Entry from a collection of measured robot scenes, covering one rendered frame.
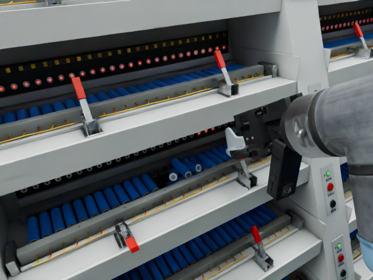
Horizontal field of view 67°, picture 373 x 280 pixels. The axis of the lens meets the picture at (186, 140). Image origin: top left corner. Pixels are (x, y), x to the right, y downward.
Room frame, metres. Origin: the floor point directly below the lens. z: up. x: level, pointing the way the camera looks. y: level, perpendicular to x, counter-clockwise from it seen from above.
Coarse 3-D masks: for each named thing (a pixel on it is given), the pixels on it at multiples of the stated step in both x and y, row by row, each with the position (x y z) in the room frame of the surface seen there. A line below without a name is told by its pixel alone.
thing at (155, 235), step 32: (192, 192) 0.54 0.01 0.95; (224, 192) 0.53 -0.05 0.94; (256, 192) 0.53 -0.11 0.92; (0, 224) 0.46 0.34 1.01; (160, 224) 0.46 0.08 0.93; (192, 224) 0.47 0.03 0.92; (0, 256) 0.40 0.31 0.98; (64, 256) 0.42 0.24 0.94; (96, 256) 0.41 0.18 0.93; (128, 256) 0.42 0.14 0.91
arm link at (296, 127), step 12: (312, 96) 0.35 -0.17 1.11; (288, 108) 0.38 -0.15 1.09; (300, 108) 0.36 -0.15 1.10; (288, 120) 0.37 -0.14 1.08; (300, 120) 0.35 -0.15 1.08; (288, 132) 0.37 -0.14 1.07; (300, 132) 0.34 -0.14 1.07; (300, 144) 0.35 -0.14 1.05; (312, 144) 0.34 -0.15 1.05; (312, 156) 0.36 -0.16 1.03; (324, 156) 0.35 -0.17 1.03
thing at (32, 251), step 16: (256, 160) 0.62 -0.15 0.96; (192, 176) 0.56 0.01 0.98; (208, 176) 0.56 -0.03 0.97; (224, 176) 0.57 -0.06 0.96; (160, 192) 0.52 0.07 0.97; (176, 192) 0.53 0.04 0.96; (128, 208) 0.48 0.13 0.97; (144, 208) 0.50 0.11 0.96; (160, 208) 0.49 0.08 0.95; (80, 224) 0.45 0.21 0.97; (96, 224) 0.45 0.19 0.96; (112, 224) 0.47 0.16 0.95; (48, 240) 0.43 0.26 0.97; (64, 240) 0.43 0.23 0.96; (32, 256) 0.41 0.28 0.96
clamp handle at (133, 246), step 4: (120, 228) 0.43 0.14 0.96; (124, 228) 0.43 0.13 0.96; (124, 232) 0.43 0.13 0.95; (124, 236) 0.41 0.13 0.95; (128, 236) 0.41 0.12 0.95; (128, 240) 0.39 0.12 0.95; (132, 240) 0.39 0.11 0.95; (128, 244) 0.38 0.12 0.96; (132, 244) 0.38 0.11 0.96; (136, 244) 0.37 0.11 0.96; (132, 248) 0.37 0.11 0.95; (136, 248) 0.37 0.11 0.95; (132, 252) 0.37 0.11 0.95
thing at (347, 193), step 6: (342, 168) 0.83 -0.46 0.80; (342, 174) 0.79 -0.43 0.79; (348, 174) 0.79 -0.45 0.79; (342, 180) 0.77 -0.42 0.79; (348, 180) 0.76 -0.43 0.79; (342, 186) 0.74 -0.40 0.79; (348, 186) 0.74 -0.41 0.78; (348, 192) 0.74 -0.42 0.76; (348, 198) 0.71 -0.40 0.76; (348, 204) 0.70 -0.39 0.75; (348, 210) 0.63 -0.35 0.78; (354, 210) 0.67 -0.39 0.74; (348, 216) 0.63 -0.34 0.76; (354, 216) 0.65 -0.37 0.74; (348, 222) 0.63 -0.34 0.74; (354, 222) 0.65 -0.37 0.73; (354, 228) 0.66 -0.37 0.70
